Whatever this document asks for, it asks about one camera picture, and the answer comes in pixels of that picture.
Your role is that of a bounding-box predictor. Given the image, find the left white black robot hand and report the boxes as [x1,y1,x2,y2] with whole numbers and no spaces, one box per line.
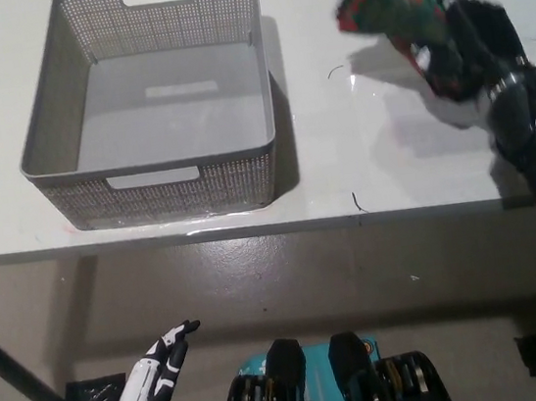
[92,318,212,401]

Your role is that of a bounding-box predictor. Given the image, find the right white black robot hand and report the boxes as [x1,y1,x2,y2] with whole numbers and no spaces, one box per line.
[407,0,534,108]

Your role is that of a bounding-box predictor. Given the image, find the black table leg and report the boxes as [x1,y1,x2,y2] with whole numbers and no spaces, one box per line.
[0,304,81,401]

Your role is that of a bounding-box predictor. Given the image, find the black teal robot body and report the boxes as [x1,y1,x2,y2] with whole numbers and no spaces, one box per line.
[206,316,457,401]

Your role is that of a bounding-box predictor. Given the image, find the grey perforated plastic basket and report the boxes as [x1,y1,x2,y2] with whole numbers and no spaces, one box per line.
[0,0,285,239]

